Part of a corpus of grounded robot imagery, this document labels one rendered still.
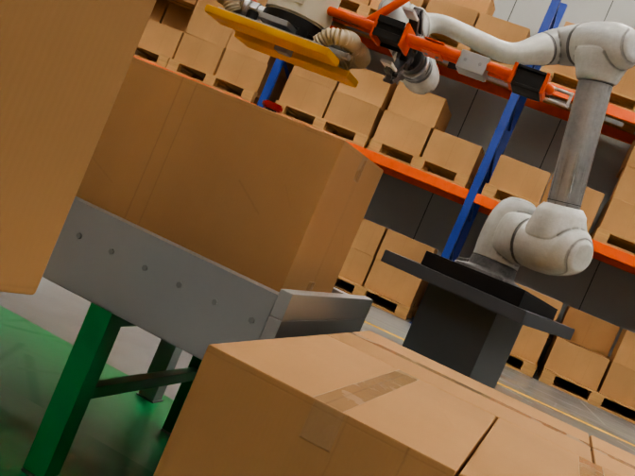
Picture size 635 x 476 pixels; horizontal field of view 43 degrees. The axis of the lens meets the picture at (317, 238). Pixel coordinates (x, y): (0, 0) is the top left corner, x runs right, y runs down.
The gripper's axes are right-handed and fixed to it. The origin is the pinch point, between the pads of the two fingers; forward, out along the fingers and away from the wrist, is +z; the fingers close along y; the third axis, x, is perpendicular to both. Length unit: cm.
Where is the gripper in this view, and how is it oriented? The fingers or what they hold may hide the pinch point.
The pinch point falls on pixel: (398, 36)
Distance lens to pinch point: 203.8
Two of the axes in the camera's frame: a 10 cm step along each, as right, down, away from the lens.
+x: -8.8, -3.8, 2.9
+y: -3.9, 9.2, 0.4
